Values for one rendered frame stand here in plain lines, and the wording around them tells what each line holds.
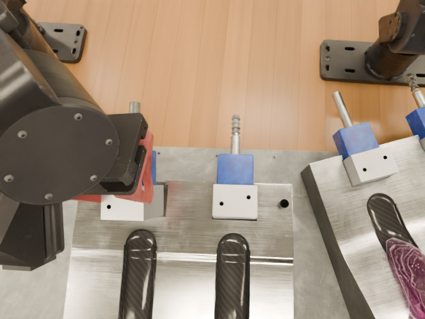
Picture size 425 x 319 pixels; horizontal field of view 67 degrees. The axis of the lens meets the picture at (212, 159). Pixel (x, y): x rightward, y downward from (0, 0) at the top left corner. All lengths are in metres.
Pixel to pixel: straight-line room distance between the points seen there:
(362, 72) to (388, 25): 0.10
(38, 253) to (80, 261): 0.20
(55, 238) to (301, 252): 0.34
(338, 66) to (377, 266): 0.31
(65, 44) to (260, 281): 0.48
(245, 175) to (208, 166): 0.12
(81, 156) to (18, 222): 0.06
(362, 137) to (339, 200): 0.09
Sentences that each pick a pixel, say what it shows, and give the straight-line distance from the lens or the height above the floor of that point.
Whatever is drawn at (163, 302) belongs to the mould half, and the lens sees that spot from 0.40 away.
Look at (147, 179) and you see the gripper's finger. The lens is 0.33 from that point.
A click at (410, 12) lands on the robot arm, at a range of 0.49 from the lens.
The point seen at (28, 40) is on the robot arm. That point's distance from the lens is 0.22.
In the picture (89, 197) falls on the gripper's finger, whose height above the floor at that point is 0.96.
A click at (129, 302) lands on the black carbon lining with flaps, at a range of 0.42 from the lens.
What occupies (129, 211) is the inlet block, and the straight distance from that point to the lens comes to 0.35.
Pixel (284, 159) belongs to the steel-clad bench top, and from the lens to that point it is 0.50.
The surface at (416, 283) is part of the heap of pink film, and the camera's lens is 0.44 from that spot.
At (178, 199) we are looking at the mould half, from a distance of 0.39.
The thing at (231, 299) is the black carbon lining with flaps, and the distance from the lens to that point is 0.40.
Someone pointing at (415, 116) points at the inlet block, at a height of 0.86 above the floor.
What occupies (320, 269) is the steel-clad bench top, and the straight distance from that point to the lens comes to 0.50.
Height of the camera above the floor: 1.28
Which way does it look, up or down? 75 degrees down
